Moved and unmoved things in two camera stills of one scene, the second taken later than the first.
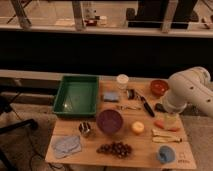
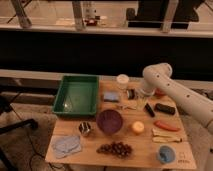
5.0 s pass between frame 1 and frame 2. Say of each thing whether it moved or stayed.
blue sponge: stayed
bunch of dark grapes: stayed
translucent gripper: moved
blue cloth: stayed
